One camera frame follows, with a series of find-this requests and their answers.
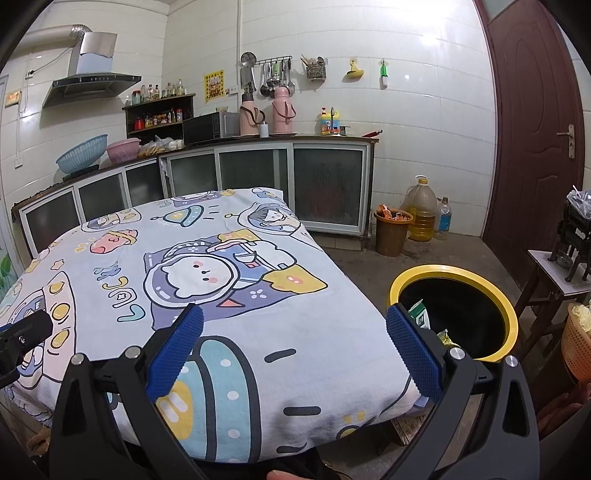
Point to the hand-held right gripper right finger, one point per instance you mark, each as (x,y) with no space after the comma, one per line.
(413,355)

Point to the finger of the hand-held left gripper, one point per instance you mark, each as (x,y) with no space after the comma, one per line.
(27,332)

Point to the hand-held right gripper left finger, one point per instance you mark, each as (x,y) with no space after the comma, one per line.
(178,355)

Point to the green white snack packet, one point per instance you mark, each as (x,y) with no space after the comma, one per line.
(419,317)

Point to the black yellow-rimmed trash bin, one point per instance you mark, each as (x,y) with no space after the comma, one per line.
(466,300)

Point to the person's right hand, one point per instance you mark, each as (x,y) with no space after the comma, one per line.
(282,475)

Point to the flower painted glass door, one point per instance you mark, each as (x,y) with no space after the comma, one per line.
(4,267)

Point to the cartoon printed tablecloth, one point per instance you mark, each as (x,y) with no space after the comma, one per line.
(138,240)

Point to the brown plastic bin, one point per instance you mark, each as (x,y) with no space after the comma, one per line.
(391,235)

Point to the clear water bottle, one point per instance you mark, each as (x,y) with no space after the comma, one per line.
(444,220)

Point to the large cooking oil jug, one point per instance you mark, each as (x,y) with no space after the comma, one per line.
(422,212)

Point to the orange plastic basket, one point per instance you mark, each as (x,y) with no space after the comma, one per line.
(577,346)

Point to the small side table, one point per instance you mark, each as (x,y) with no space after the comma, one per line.
(561,277)

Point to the whole napa cabbage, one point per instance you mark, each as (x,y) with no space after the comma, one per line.
(582,316)

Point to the blue plastic basket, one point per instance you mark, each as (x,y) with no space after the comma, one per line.
(83,154)

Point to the glass door kitchen cabinet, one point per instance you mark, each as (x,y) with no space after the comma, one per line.
(323,184)

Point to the black metal crank machine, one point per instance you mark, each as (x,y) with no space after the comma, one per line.
(572,240)

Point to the pink plastic basin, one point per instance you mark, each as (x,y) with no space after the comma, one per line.
(122,150)

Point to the white buns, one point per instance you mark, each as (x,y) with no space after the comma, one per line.
(177,144)

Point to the clear bag of food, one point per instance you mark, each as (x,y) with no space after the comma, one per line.
(154,145)

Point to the brown wooden door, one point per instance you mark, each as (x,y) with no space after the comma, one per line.
(526,161)

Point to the clear plastic bag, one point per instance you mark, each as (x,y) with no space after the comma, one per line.
(579,198)

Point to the black microwave oven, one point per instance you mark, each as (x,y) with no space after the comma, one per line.
(207,127)

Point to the row of sauce jars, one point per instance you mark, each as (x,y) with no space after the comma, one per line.
(159,119)

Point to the white cup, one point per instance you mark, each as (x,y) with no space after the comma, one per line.
(263,130)

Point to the yellow dish soap bottle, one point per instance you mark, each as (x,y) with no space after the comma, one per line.
(327,124)

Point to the pink thermos flask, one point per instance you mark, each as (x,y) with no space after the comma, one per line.
(282,115)
(249,117)

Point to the metal faucet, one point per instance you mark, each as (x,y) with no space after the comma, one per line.
(332,115)

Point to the dark wooden spice shelf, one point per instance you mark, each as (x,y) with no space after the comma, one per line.
(159,102)

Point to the steel range hood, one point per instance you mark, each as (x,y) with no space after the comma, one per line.
(92,83)

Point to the row of condiment bottles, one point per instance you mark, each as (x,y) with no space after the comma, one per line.
(154,92)

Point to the green white hanging brush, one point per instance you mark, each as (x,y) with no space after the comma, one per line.
(383,76)

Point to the row of hanging kitchen utensils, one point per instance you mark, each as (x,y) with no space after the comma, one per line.
(268,83)

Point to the yellow hanging plastic holder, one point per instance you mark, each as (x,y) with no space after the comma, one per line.
(354,72)

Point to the metal chopstick holder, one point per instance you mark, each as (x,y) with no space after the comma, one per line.
(315,69)

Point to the orange wall panel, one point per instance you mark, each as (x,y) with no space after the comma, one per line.
(13,98)

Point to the yellow wall poster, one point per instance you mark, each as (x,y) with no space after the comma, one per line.
(214,85)

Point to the silver exhaust duct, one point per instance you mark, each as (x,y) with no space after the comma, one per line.
(51,37)

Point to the white wall pipe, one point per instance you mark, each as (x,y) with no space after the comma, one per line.
(239,41)

